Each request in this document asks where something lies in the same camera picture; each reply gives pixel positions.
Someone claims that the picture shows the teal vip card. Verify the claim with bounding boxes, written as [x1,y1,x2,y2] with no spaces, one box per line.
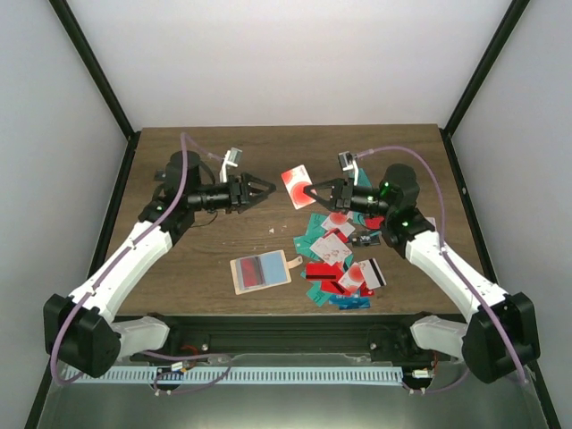
[306,213,327,237]
[293,235,318,259]

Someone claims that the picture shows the white card red circle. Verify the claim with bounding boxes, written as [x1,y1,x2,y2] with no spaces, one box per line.
[281,164,315,210]

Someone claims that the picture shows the far teal card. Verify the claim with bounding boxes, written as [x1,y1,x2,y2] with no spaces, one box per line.
[357,168,372,188]

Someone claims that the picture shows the teal VIP card behind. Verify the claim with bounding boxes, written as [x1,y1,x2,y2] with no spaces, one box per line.
[306,213,327,237]

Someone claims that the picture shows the beige card holder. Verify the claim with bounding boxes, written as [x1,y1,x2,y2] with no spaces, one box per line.
[230,250,303,295]

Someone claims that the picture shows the dark grey chip card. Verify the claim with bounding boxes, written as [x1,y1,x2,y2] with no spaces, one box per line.
[350,233,381,248]

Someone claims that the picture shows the small black card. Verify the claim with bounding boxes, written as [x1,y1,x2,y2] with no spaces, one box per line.
[154,170,166,181]

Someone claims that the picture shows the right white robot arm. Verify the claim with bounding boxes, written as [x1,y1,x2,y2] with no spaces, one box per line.
[303,164,540,383]

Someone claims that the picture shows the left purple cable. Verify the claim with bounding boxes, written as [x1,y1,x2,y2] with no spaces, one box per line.
[49,131,224,386]

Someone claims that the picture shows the light blue slotted cable duct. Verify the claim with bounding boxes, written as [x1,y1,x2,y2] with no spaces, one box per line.
[76,366,403,386]

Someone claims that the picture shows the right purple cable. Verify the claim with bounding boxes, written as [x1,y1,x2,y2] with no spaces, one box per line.
[357,145,528,385]

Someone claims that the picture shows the red VIP card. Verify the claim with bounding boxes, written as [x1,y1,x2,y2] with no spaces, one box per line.
[237,256,265,289]

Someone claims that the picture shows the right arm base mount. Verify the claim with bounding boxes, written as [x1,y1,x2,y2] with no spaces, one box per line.
[366,323,444,363]

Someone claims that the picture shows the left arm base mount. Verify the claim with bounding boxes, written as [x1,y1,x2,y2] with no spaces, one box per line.
[148,313,211,357]

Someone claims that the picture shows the blue card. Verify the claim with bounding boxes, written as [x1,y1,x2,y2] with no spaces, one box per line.
[328,294,371,311]

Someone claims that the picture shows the white VIP card blossoms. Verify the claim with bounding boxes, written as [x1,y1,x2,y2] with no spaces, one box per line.
[310,234,352,265]

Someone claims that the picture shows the white striped card in pile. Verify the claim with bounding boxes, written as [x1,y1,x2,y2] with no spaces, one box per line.
[358,258,386,290]

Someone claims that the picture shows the red card black stripe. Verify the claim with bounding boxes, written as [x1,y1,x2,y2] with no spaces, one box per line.
[304,262,344,282]

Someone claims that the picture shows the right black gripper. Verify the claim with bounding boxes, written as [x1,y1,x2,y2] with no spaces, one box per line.
[304,178,393,218]

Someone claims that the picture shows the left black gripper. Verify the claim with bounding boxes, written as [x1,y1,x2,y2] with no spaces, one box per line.
[189,172,277,214]

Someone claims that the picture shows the purple cable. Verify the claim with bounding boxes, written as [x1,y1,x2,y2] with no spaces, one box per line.
[49,131,224,386]
[357,145,528,385]

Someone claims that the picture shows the black frame rail front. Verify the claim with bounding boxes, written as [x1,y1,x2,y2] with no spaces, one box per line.
[139,315,415,361]

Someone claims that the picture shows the teal VIP card front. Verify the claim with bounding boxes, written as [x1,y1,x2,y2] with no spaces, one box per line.
[293,235,318,259]

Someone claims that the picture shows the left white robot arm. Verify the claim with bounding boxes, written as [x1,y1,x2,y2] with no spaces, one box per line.
[43,148,276,384]

